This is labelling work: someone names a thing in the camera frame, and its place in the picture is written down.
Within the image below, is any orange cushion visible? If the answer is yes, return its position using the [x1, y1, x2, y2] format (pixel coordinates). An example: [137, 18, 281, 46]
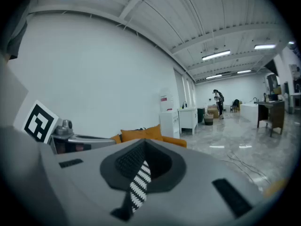
[120, 124, 164, 143]

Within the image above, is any white sink cabinet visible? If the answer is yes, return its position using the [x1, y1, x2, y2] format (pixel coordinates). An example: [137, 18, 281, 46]
[177, 106, 198, 136]

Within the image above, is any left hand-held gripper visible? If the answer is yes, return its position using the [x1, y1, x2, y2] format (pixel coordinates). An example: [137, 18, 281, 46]
[21, 99, 118, 155]

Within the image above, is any black white patterned pillow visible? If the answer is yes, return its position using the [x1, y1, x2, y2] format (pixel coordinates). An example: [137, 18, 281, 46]
[129, 160, 151, 213]

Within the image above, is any chair with dark jacket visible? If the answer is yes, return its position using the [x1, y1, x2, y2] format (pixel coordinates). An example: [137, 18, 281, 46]
[230, 99, 240, 113]

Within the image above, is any grey fisheye gripper camera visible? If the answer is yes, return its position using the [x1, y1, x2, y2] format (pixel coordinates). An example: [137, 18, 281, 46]
[55, 119, 74, 136]

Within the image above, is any white floor cable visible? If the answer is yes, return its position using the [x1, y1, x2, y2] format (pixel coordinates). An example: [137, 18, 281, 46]
[226, 150, 271, 185]

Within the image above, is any orange sofa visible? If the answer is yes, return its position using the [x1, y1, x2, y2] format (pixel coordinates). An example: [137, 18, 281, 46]
[110, 124, 188, 148]

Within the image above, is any clear water dispenser bottle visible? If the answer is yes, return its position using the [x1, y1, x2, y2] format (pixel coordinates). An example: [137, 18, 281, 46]
[159, 88, 175, 113]

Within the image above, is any dark wooden table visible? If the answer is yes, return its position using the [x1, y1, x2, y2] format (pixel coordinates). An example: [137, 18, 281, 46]
[256, 99, 286, 137]

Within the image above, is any person's grey shirt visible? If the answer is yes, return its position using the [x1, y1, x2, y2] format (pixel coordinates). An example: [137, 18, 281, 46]
[4, 13, 30, 60]

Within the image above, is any white island counter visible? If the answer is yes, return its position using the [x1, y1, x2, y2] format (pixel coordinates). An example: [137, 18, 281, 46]
[239, 103, 259, 127]

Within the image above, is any cardboard box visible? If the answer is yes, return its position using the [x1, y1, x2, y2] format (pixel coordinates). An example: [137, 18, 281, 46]
[207, 105, 220, 119]

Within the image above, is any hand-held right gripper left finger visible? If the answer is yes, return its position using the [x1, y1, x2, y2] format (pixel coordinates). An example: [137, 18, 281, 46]
[39, 138, 146, 226]

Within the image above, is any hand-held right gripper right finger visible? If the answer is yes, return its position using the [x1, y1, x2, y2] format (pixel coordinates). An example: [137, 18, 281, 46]
[134, 139, 269, 226]

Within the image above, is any white water dispenser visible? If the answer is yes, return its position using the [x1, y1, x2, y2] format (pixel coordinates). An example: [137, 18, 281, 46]
[159, 110, 181, 140]

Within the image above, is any woven basket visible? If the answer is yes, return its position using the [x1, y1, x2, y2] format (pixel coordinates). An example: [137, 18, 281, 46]
[203, 113, 214, 126]

